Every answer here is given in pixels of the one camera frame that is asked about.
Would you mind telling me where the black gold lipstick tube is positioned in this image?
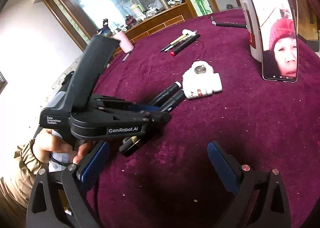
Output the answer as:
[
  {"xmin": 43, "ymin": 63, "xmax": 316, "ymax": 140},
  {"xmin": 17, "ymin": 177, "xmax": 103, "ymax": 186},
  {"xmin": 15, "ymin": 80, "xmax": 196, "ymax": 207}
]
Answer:
[{"xmin": 119, "ymin": 134, "xmax": 148, "ymax": 157}]

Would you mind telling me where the white pill bottle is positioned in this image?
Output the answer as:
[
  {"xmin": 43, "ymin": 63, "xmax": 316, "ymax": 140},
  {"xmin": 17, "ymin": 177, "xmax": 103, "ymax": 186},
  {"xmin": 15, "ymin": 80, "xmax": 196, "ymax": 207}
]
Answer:
[{"xmin": 182, "ymin": 71, "xmax": 222, "ymax": 99}]

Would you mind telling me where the person left forearm tan sleeve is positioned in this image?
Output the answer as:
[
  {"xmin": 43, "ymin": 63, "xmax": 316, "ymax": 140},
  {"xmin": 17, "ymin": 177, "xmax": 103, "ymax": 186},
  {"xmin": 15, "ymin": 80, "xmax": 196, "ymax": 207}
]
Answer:
[{"xmin": 1, "ymin": 139, "xmax": 48, "ymax": 208}]

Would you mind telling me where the person left hand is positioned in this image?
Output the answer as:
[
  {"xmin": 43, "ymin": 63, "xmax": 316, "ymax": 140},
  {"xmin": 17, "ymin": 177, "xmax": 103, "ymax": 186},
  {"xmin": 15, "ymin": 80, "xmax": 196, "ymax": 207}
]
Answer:
[{"xmin": 32, "ymin": 129, "xmax": 92, "ymax": 164}]

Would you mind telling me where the black marker white cap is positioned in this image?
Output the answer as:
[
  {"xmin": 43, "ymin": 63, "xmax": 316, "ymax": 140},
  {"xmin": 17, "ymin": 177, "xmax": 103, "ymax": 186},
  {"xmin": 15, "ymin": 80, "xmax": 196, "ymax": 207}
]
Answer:
[{"xmin": 148, "ymin": 81, "xmax": 182, "ymax": 107}]

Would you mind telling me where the white powder puff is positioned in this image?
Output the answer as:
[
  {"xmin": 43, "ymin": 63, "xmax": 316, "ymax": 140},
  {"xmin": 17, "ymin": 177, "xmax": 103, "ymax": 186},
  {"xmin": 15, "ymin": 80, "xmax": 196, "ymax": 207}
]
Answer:
[{"xmin": 191, "ymin": 61, "xmax": 214, "ymax": 74}]

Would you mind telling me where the pink thermos bottle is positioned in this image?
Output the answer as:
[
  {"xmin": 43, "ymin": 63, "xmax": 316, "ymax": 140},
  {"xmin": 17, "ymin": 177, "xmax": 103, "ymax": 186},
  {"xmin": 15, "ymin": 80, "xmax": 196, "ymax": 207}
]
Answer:
[{"xmin": 113, "ymin": 31, "xmax": 134, "ymax": 54}]

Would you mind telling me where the yellow black pen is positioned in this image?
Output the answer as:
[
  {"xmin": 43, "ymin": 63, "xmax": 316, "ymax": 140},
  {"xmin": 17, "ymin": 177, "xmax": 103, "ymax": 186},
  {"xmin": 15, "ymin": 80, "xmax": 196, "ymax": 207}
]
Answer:
[{"xmin": 160, "ymin": 34, "xmax": 188, "ymax": 52}]

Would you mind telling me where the long black pen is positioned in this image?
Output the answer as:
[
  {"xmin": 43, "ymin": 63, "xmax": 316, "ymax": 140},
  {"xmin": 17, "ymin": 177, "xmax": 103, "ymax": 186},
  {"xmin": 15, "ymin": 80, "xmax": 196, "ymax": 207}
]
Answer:
[{"xmin": 210, "ymin": 16, "xmax": 247, "ymax": 29}]

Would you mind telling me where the white jug red cap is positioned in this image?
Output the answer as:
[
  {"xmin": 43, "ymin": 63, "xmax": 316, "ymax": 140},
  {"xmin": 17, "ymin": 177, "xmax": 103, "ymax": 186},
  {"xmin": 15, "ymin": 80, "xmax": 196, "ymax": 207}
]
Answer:
[{"xmin": 240, "ymin": 0, "xmax": 263, "ymax": 62}]

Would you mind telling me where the smartphone with lit screen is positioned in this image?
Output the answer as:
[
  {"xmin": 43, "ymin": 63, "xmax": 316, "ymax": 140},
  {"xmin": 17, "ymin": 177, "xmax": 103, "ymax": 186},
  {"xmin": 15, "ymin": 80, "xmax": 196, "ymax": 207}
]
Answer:
[{"xmin": 251, "ymin": 0, "xmax": 298, "ymax": 83}]

